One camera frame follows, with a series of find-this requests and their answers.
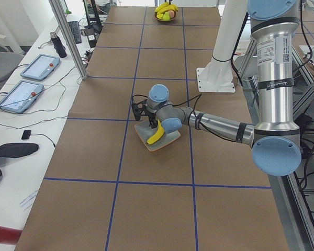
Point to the red cylinder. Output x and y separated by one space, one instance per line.
9 236

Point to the blue teach pendant near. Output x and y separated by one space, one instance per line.
21 97

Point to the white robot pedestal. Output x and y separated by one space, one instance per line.
217 76

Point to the blue square plate orange rim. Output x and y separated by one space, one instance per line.
144 132

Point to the black keyboard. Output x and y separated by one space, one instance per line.
75 31

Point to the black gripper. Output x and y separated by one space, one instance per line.
152 116

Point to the blue teach pendant far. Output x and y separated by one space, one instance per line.
41 67

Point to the small black device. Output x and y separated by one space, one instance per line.
26 134

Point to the yellow banana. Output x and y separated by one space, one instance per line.
159 133
161 9

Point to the aluminium frame post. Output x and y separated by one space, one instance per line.
64 27

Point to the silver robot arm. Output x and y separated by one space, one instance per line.
274 139

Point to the blue teach pendant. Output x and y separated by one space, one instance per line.
41 67
21 97

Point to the wicker fruit basket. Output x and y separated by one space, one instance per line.
160 19

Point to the black cloth bag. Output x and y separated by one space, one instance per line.
17 150

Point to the black water bottle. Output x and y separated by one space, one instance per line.
59 47

